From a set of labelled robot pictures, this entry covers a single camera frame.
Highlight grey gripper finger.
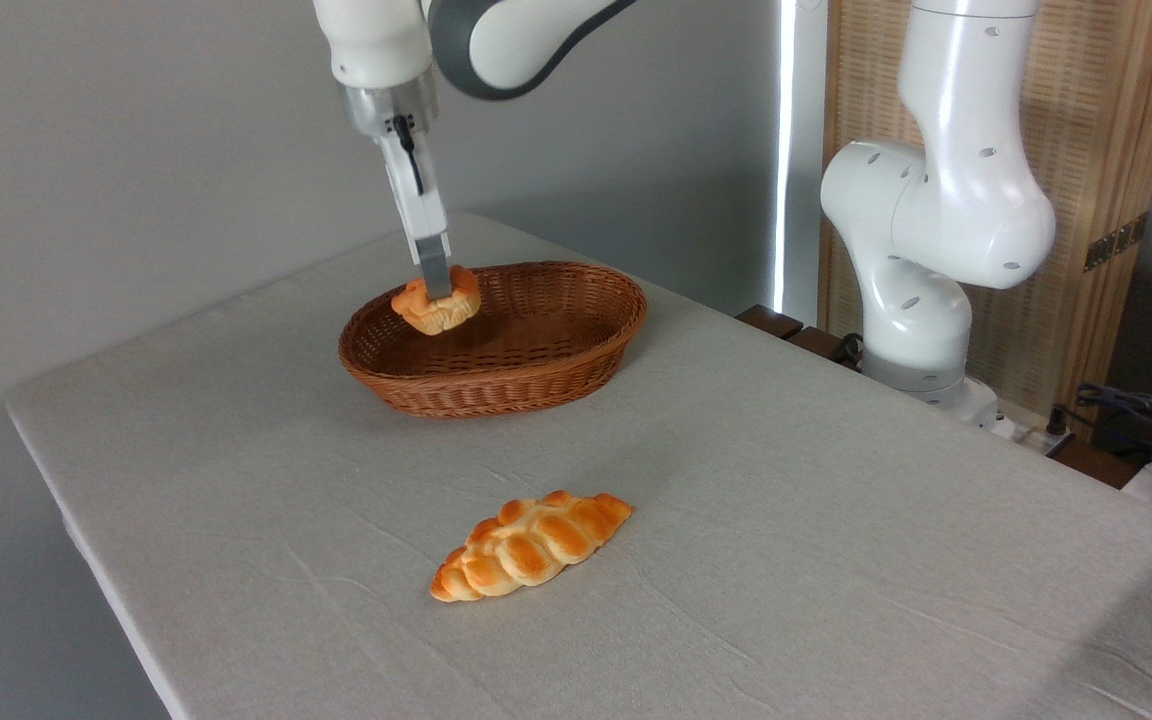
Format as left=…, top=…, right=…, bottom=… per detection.
left=416, top=236, right=455, bottom=301

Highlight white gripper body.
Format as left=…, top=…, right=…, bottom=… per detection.
left=376, top=122, right=453, bottom=267

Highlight round knotted bread roll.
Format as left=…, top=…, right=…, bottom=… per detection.
left=391, top=265, right=483, bottom=336

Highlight brown wicker oval basket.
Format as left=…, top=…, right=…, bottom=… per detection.
left=338, top=261, right=649, bottom=419

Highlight long braided bread loaf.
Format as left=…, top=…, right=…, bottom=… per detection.
left=429, top=490, right=635, bottom=603

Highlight dark brown wooden block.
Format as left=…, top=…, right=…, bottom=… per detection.
left=736, top=305, right=855, bottom=367

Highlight white tablecloth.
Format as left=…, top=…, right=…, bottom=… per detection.
left=4, top=212, right=1152, bottom=720

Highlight white power strip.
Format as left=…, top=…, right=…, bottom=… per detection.
left=976, top=405, right=1077, bottom=457

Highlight wooden folding screen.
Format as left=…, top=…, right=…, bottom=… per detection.
left=821, top=0, right=1152, bottom=421

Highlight metal screen hinge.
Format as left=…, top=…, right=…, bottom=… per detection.
left=1084, top=213, right=1149, bottom=273

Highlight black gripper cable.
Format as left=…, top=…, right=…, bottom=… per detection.
left=391, top=114, right=428, bottom=197

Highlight black cable bundle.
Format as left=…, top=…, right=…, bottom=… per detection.
left=1048, top=383, right=1152, bottom=471

